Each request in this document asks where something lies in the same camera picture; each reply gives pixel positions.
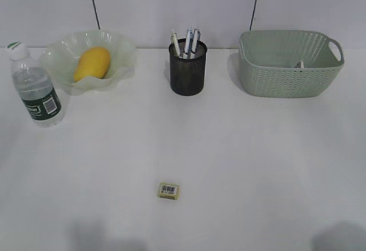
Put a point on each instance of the cream barrel pen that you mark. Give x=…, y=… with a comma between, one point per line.
x=174, y=41

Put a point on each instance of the grey grip clear pen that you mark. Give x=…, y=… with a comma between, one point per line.
x=195, y=43

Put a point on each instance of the yellow eraser with barcode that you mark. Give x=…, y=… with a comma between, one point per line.
x=168, y=191

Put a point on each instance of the blue clip grey pen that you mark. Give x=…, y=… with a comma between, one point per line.
x=188, y=44

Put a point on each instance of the yellow mango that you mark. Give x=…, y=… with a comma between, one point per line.
x=94, y=62

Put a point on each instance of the waste paper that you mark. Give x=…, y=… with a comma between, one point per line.
x=299, y=65

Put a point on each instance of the clear water bottle green label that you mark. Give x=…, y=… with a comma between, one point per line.
x=34, y=86

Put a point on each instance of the black mesh pen holder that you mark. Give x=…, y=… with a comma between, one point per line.
x=187, y=75

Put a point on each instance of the pale green plastic basket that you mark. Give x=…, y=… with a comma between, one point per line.
x=267, y=59

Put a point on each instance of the pale green wavy plate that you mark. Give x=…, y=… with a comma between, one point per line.
x=60, y=60

